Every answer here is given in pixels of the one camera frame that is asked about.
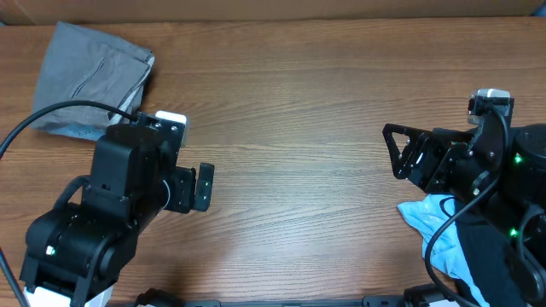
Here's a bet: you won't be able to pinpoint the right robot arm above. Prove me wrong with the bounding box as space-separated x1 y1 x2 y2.
383 89 545 306

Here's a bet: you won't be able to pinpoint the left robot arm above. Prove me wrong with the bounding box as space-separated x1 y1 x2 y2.
20 111 214 306

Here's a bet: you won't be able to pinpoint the light blue garment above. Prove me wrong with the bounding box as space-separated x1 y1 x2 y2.
398 194 490 307

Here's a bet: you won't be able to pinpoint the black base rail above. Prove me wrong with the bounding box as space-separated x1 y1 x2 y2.
131 284 459 307

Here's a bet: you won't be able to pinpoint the grey cotton shorts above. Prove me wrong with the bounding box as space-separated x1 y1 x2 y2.
31 21 155 141

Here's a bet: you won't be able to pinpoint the black garment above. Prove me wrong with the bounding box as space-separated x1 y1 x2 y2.
455 213 527 307

